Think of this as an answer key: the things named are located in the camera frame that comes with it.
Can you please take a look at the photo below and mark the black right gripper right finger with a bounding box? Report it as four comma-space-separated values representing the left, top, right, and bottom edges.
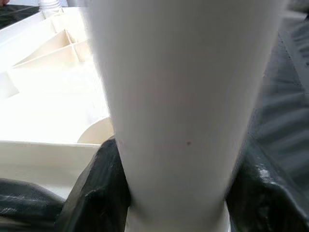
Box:
225, 134, 309, 232

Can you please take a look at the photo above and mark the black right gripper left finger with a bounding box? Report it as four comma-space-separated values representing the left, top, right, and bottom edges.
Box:
55, 137, 133, 232

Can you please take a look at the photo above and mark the white ribbed plastic table top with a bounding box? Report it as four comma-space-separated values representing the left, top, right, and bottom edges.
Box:
0, 6, 232, 232

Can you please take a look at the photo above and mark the white plastic table leg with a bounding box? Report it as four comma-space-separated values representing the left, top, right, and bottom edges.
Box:
39, 0, 64, 18
84, 0, 286, 232

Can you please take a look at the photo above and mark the black table cloth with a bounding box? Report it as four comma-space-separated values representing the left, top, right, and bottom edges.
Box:
0, 0, 309, 232

